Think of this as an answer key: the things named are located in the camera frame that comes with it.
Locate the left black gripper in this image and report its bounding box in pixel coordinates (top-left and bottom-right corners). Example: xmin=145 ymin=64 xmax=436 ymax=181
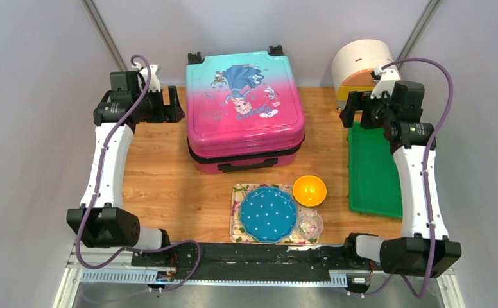
xmin=133 ymin=86 xmax=185 ymax=124

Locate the round pastel mini drawer cabinet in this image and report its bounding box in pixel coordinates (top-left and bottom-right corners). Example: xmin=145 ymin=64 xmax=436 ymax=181
xmin=331 ymin=39 xmax=393 ymax=112

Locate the pink and teal kids suitcase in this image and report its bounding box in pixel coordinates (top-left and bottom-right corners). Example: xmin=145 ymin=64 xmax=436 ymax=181
xmin=185 ymin=45 xmax=305 ymax=174

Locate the aluminium frame rail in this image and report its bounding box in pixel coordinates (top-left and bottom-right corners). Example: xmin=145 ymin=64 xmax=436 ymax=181
xmin=53 ymin=252 xmax=465 ymax=307

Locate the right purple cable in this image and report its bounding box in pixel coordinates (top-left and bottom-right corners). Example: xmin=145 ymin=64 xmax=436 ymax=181
xmin=347 ymin=57 xmax=454 ymax=299

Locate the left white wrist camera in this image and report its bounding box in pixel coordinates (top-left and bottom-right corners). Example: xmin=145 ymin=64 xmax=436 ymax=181
xmin=132 ymin=62 xmax=162 ymax=92

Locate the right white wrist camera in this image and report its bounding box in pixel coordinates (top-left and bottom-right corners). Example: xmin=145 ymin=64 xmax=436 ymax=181
xmin=370 ymin=65 xmax=401 ymax=99

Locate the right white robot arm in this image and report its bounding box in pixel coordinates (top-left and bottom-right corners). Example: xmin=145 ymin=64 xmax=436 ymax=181
xmin=339 ymin=81 xmax=462 ymax=278

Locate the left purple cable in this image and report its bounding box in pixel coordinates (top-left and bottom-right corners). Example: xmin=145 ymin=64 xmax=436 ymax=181
xmin=74 ymin=54 xmax=202 ymax=294

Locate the blue polka dot plate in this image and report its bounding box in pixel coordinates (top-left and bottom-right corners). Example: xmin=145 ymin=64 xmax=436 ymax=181
xmin=239 ymin=187 xmax=298 ymax=243

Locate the floral rectangular tray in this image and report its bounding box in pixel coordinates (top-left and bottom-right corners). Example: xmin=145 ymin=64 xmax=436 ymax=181
xmin=229 ymin=183 xmax=320 ymax=246

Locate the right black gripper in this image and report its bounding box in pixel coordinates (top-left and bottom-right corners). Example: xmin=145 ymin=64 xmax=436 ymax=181
xmin=339 ymin=89 xmax=396 ymax=130

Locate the purple cable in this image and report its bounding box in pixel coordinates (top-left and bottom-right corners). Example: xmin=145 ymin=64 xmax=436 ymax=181
xmin=74 ymin=54 xmax=202 ymax=294
xmin=347 ymin=57 xmax=454 ymax=299

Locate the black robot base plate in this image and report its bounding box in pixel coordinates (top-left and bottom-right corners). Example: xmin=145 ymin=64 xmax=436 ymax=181
xmin=131 ymin=243 xmax=380 ymax=293

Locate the green plastic tray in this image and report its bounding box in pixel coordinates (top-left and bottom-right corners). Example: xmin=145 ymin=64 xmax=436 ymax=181
xmin=347 ymin=121 xmax=402 ymax=219

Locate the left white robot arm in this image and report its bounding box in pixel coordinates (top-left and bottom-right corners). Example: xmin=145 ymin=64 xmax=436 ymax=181
xmin=66 ymin=65 xmax=184 ymax=266

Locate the orange bowl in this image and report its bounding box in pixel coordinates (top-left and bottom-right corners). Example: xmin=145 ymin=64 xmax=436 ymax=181
xmin=292 ymin=175 xmax=327 ymax=209

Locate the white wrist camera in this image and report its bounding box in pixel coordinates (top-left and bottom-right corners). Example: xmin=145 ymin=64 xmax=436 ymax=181
xmin=132 ymin=62 xmax=162 ymax=92
xmin=370 ymin=65 xmax=401 ymax=99

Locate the small clear glass bowl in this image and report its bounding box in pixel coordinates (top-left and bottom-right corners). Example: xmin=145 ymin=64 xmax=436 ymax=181
xmin=295 ymin=210 xmax=324 ymax=240

